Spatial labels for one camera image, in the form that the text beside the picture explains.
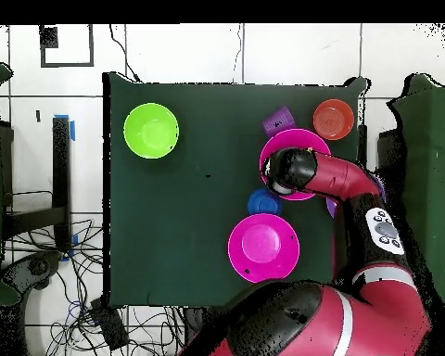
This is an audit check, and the blue plastic bowl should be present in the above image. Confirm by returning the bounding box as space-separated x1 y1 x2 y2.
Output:
247 187 284 217

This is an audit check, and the magenta plastic bowl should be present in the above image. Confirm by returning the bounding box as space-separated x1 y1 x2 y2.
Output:
258 128 333 202
227 212 301 285

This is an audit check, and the purple plastic cup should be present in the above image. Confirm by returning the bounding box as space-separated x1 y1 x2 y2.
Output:
261 106 298 138

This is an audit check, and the purple plastic bowl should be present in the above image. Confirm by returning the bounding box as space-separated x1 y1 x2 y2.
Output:
324 172 388 219

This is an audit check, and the red plastic bowl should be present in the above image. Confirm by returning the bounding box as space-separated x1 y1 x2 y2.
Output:
312 98 356 142

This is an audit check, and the dark green tablecloth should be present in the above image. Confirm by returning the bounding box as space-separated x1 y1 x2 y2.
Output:
102 71 368 312

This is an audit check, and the large lime green bowl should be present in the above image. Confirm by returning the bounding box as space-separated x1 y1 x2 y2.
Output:
122 102 180 160

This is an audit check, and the blue tape strip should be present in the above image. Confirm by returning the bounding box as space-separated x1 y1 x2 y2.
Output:
54 114 76 142

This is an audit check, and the black metal stand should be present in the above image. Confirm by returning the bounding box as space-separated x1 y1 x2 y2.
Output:
3 117 73 253

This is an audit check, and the black floor box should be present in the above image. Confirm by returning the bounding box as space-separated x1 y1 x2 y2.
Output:
89 298 130 351

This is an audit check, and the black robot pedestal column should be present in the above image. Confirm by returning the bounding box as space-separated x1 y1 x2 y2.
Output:
183 307 209 348

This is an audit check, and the thin grey cable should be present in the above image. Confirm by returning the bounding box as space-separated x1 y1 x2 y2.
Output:
232 24 245 84

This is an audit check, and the tangle of black cables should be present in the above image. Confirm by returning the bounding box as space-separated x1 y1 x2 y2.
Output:
3 218 186 356

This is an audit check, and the black cable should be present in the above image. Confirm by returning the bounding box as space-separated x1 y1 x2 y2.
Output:
108 24 141 82

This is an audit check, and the grey pedestal foot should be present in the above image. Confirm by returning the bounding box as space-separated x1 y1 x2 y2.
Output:
0 250 64 294

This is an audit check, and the black square floor frame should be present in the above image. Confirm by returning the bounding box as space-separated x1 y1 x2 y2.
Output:
40 24 95 69

